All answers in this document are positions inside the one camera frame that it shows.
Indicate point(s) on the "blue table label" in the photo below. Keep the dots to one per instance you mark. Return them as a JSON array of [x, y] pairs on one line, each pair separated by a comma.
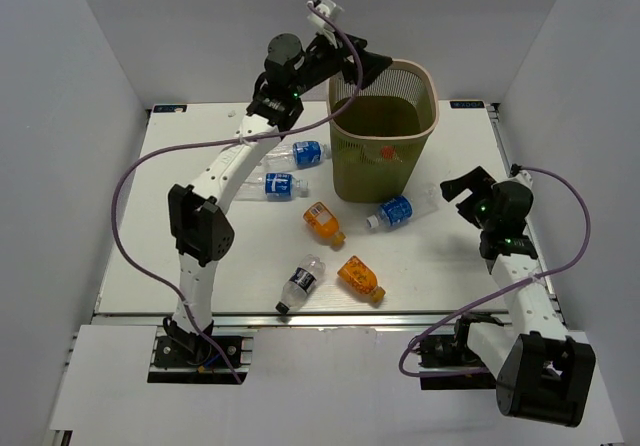
[[467, 104], [169, 108]]

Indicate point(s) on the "olive green mesh bin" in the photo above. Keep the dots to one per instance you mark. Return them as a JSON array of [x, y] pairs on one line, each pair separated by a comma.
[[400, 109]]

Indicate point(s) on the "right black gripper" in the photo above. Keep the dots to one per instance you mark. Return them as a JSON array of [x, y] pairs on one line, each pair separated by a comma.
[[478, 181]]

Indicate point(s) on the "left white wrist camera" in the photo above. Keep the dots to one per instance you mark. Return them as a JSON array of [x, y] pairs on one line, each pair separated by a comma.
[[323, 15]]

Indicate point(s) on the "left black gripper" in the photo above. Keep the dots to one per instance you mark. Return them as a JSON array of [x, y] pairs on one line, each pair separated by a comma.
[[340, 55]]

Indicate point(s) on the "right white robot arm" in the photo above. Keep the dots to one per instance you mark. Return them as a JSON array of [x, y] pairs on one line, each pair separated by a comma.
[[541, 373]]

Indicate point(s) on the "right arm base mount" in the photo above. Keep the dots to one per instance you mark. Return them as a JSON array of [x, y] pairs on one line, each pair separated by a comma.
[[447, 352]]

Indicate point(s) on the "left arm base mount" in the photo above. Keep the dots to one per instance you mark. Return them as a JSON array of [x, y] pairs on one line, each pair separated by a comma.
[[173, 363]]

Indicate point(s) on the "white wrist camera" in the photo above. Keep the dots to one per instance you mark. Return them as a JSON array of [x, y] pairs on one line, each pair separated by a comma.
[[323, 15], [520, 175]]

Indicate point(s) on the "orange juice bottle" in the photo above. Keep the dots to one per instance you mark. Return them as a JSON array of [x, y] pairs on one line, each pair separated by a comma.
[[361, 279], [324, 225]]

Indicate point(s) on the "red label water bottle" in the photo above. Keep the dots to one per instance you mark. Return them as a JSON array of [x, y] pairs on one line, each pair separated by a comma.
[[374, 154]]

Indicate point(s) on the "dark label crushed bottle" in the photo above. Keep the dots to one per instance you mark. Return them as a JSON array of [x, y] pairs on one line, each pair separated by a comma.
[[301, 283]]

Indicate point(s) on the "orange juice bottle bottom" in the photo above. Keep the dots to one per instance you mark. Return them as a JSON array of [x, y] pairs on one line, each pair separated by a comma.
[[361, 279]]

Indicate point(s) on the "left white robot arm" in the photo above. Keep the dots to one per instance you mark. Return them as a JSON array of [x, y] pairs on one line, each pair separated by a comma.
[[197, 212]]

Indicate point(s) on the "blue label water bottle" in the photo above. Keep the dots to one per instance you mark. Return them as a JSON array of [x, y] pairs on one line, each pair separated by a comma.
[[298, 155], [273, 187]]

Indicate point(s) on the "left blue table label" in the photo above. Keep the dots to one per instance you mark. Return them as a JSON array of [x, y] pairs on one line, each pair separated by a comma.
[[169, 108]]

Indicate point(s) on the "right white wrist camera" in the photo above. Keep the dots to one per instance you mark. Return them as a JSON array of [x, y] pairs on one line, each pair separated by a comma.
[[520, 175]]

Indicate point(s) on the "right blue table label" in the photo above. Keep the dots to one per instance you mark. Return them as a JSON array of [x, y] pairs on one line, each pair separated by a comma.
[[467, 104]]

